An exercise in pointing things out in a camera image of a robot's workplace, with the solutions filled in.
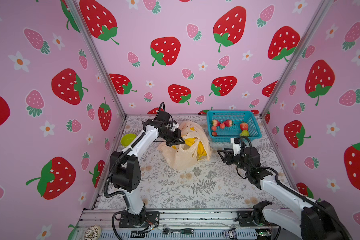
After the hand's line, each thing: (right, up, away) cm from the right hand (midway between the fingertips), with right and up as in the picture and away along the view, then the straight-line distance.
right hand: (220, 150), depth 82 cm
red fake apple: (+24, +14, +26) cm, 38 cm away
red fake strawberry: (+13, +16, +28) cm, 35 cm away
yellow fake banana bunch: (-10, -2, +10) cm, 14 cm away
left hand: (-20, +5, +1) cm, 20 cm away
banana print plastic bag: (-14, +1, +1) cm, 14 cm away
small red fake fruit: (+2, +13, +27) cm, 30 cm away
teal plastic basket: (+9, +8, +28) cm, 30 cm away
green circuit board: (+18, -38, -12) cm, 44 cm away
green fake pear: (+22, +9, +21) cm, 32 cm away
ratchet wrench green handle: (-20, -37, -12) cm, 44 cm away
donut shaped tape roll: (-63, -37, -14) cm, 75 cm away
